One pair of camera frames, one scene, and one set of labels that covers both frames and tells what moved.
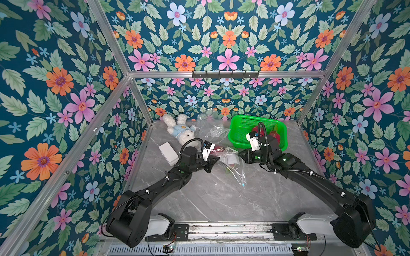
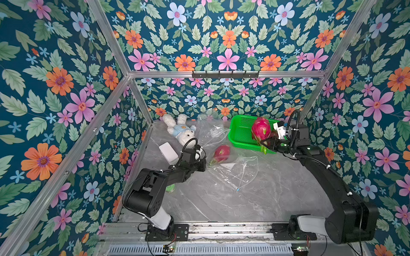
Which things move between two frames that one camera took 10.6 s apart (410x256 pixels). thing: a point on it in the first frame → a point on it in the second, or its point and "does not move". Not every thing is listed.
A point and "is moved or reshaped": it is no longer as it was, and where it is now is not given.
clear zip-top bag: (230, 161) is moved or reshaped
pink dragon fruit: (217, 149) → (261, 130)
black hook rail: (225, 75) does not move
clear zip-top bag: (210, 126) does not move
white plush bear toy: (182, 132) does not move
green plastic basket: (239, 126) does not move
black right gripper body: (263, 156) → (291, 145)
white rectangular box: (169, 153) does not move
